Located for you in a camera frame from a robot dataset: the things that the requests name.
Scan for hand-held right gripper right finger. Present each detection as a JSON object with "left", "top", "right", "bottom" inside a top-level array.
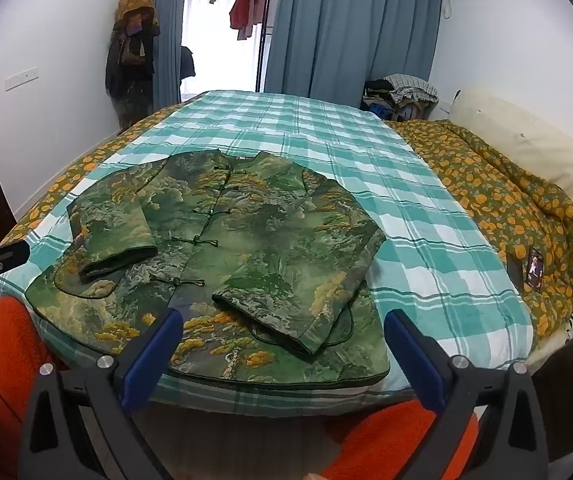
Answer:
[{"left": 384, "top": 309, "right": 550, "bottom": 480}]

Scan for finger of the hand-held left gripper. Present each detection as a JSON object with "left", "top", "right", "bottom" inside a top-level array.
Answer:
[{"left": 0, "top": 241, "right": 31, "bottom": 273}]

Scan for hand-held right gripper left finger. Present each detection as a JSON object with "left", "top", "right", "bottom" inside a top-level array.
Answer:
[{"left": 19, "top": 306, "right": 184, "bottom": 480}]

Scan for green landscape print jacket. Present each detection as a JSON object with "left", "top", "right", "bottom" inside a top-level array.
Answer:
[{"left": 25, "top": 149, "right": 391, "bottom": 390}]

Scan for pile of clothes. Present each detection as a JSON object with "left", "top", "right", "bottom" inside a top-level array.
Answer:
[{"left": 361, "top": 74, "right": 440, "bottom": 123}]

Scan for hanging red clothes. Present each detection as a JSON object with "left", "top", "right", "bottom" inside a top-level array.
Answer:
[{"left": 229, "top": 0, "right": 266, "bottom": 41}]

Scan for black case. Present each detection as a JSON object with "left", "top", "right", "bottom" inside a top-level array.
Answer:
[{"left": 507, "top": 252, "right": 526, "bottom": 292}]

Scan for orange floral quilt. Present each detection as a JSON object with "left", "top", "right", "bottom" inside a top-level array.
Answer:
[{"left": 0, "top": 100, "right": 573, "bottom": 343}]

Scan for teal plaid blanket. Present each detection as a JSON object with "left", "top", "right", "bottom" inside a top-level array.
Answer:
[{"left": 0, "top": 90, "right": 535, "bottom": 416}]

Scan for hanging brown coats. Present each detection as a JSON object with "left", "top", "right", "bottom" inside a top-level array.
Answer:
[{"left": 105, "top": 0, "right": 161, "bottom": 131}]

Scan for cream pillow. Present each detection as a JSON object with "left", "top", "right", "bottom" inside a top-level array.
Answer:
[{"left": 449, "top": 86, "right": 573, "bottom": 311}]

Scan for wide blue curtain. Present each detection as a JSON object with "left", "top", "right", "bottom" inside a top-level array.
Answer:
[{"left": 264, "top": 0, "right": 442, "bottom": 111}]

